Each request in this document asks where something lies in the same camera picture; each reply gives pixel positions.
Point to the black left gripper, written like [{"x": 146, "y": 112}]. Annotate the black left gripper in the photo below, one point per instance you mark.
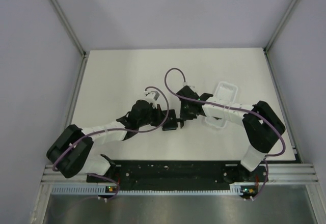
[{"x": 160, "y": 116}]

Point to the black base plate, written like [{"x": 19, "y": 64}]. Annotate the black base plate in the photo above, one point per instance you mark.
[{"x": 174, "y": 184}]

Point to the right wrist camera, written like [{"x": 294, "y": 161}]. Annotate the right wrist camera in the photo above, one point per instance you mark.
[{"x": 185, "y": 84}]

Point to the white plastic basket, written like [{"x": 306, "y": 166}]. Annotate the white plastic basket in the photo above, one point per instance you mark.
[{"x": 227, "y": 92}]

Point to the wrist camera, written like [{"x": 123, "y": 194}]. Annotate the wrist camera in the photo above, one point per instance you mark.
[
  {"x": 151, "y": 97},
  {"x": 185, "y": 84}
]

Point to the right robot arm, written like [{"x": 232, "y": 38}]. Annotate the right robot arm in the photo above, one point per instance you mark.
[{"x": 262, "y": 126}]

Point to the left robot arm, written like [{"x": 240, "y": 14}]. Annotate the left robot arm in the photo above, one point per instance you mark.
[{"x": 74, "y": 153}]

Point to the black leather card holder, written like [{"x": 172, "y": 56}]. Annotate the black leather card holder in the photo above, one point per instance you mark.
[{"x": 172, "y": 122}]

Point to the aluminium frame rail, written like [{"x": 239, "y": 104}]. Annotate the aluminium frame rail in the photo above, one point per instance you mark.
[{"x": 275, "y": 173}]

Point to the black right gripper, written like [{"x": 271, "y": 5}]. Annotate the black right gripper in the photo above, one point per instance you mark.
[{"x": 183, "y": 116}]

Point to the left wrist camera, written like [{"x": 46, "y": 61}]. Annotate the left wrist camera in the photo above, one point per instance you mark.
[{"x": 151, "y": 97}]

